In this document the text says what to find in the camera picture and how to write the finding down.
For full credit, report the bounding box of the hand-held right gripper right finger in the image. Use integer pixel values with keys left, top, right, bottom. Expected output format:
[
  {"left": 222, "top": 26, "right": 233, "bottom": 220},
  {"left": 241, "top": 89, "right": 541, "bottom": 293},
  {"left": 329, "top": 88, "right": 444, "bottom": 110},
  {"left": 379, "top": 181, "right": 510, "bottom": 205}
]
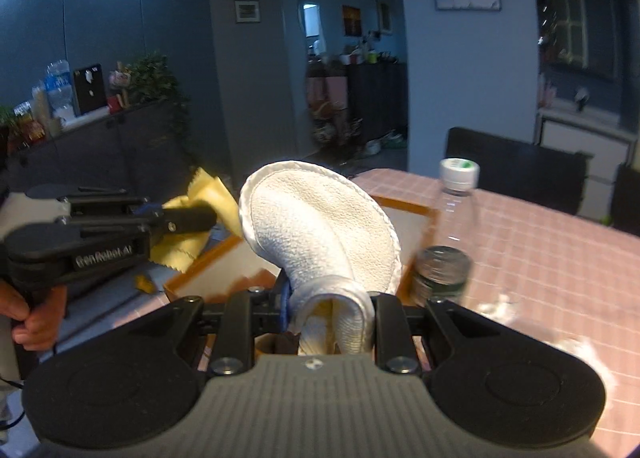
[{"left": 370, "top": 290, "right": 501, "bottom": 375}]

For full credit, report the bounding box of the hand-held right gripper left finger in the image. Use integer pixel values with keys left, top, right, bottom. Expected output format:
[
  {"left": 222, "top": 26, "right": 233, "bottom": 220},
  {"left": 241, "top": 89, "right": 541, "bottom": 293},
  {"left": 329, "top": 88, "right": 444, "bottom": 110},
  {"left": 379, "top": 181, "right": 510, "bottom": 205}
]
[{"left": 150, "top": 280, "right": 293, "bottom": 379}]

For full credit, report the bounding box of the orange cardboard box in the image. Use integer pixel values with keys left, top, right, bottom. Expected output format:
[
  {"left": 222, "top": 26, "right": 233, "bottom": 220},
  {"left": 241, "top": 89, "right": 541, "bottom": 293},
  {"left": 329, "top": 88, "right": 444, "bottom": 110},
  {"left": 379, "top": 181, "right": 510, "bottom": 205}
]
[{"left": 164, "top": 193, "right": 442, "bottom": 305}]

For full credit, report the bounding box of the pink checked tablecloth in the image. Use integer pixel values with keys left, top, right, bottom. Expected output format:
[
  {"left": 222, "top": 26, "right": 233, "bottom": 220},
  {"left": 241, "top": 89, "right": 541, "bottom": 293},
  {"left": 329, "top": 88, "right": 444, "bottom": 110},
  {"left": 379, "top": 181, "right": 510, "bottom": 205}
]
[{"left": 120, "top": 168, "right": 640, "bottom": 454}]

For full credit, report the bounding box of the black chair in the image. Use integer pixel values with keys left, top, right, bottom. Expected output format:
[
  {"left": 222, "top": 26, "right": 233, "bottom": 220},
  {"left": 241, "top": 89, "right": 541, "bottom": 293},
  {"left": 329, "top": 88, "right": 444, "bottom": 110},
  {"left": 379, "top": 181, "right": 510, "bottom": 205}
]
[
  {"left": 610, "top": 163, "right": 640, "bottom": 237},
  {"left": 445, "top": 127, "right": 589, "bottom": 217}
]

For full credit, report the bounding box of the white counter cabinet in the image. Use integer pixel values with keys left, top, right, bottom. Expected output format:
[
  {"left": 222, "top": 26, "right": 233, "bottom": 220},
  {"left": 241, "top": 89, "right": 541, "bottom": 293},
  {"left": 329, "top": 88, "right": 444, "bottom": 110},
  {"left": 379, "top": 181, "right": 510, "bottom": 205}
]
[{"left": 536, "top": 107, "right": 637, "bottom": 174}]

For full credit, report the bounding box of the dark sideboard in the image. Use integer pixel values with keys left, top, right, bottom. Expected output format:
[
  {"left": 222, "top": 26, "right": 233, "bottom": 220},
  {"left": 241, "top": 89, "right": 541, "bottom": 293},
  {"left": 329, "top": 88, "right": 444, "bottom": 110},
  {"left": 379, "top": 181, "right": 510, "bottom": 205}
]
[{"left": 0, "top": 100, "right": 201, "bottom": 199}]

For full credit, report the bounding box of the person's left hand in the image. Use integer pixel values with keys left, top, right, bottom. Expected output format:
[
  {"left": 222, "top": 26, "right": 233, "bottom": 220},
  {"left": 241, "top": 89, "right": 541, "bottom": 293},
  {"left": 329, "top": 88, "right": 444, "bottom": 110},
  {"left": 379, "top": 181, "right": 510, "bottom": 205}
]
[{"left": 0, "top": 280, "right": 69, "bottom": 352}]

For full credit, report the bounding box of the orange framed picture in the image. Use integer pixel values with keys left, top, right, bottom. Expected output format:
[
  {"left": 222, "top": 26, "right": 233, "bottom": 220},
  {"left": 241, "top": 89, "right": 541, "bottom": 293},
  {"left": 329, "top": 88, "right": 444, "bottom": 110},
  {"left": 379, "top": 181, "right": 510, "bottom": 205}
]
[{"left": 342, "top": 4, "right": 362, "bottom": 37}]

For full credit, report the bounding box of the clear plastic water bottle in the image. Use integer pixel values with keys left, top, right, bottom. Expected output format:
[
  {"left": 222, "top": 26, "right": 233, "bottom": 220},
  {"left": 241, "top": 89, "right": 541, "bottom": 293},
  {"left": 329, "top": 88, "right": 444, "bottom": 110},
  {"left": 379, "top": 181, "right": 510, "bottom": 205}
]
[{"left": 410, "top": 157, "right": 482, "bottom": 308}]

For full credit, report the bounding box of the dark hallway cabinet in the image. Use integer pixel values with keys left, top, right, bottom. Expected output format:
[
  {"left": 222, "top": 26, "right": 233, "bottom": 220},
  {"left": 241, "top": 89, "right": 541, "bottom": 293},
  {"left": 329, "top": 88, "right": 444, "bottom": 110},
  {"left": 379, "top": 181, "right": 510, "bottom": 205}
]
[{"left": 306, "top": 60, "right": 409, "bottom": 155}]

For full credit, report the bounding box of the small dark framed picture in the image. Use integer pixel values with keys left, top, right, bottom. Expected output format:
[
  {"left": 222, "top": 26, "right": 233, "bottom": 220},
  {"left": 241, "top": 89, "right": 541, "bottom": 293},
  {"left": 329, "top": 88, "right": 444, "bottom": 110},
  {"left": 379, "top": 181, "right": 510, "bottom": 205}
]
[{"left": 234, "top": 0, "right": 261, "bottom": 24}]

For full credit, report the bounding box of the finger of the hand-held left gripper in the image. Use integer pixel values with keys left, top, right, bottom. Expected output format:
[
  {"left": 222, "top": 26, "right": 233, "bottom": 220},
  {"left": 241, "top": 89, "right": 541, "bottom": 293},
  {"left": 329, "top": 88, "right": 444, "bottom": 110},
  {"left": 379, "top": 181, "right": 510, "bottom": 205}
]
[
  {"left": 55, "top": 203, "right": 219, "bottom": 251},
  {"left": 25, "top": 183, "right": 163, "bottom": 219}
]

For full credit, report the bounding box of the large water bottle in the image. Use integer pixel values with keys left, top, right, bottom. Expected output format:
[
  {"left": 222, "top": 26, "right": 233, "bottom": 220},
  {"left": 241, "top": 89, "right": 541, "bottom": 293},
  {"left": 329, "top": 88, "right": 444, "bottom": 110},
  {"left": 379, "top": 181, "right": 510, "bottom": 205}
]
[{"left": 44, "top": 59, "right": 77, "bottom": 120}]

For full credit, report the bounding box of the green houseplant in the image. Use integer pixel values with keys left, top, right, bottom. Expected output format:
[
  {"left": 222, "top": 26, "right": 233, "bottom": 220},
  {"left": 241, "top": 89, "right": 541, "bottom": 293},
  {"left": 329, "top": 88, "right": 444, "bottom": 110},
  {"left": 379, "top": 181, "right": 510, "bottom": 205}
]
[{"left": 126, "top": 52, "right": 193, "bottom": 159}]

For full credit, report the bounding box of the white terry cloth mitt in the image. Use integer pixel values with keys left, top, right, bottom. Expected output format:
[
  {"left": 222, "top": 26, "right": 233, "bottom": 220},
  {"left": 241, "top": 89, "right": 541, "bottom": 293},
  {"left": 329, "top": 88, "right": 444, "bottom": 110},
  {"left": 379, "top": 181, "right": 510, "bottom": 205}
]
[{"left": 239, "top": 160, "right": 404, "bottom": 357}]

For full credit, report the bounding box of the yellow cloth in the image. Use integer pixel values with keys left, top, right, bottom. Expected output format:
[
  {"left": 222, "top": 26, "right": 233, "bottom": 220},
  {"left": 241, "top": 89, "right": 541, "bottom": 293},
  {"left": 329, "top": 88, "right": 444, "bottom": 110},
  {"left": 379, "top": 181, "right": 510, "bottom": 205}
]
[{"left": 149, "top": 167, "right": 242, "bottom": 273}]

